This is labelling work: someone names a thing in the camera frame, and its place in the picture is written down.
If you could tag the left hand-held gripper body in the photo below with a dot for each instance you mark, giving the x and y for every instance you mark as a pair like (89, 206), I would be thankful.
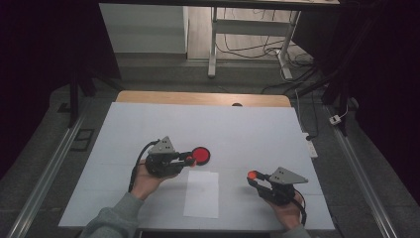
(161, 163)

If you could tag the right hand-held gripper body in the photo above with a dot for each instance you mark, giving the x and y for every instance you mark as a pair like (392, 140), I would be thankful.
(282, 191)

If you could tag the orange stamp cap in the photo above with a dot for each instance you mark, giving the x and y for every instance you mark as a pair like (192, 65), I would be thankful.
(252, 175)

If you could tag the round red ink pad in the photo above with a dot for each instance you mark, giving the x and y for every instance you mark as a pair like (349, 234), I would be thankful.
(201, 155)

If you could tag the white paper sheet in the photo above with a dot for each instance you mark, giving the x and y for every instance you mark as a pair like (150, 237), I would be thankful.
(201, 195)

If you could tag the person's right hand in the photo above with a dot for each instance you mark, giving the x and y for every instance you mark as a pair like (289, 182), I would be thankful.
(289, 213)

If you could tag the person's left hand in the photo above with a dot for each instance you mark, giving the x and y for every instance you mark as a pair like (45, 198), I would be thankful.
(145, 183)

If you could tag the white table cover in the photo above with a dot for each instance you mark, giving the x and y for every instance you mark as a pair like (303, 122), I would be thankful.
(214, 122)

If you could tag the white power strip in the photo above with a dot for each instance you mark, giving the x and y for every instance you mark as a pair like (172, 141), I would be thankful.
(310, 145)

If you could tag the wooden table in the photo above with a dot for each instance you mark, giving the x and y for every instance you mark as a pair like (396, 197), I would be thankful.
(198, 98)

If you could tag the black table grommet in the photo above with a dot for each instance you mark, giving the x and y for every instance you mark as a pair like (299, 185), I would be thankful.
(236, 104)

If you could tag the black floor socket plate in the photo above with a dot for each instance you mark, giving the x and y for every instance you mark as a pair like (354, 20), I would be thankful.
(82, 140)

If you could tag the small white adapter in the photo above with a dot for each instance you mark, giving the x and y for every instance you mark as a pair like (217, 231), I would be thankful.
(335, 119)

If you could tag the black metal stand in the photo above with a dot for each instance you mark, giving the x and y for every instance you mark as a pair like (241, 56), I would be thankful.
(343, 105)
(73, 99)

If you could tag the white-framed desk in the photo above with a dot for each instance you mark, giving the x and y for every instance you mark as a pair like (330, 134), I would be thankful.
(212, 49)

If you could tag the white cabinet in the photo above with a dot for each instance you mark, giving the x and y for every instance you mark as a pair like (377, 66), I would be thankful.
(145, 29)

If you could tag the black curtain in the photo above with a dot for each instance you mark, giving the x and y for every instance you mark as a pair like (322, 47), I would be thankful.
(39, 66)
(386, 82)

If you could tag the aluminium rail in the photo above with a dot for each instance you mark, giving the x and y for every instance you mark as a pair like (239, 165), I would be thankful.
(360, 172)
(49, 172)

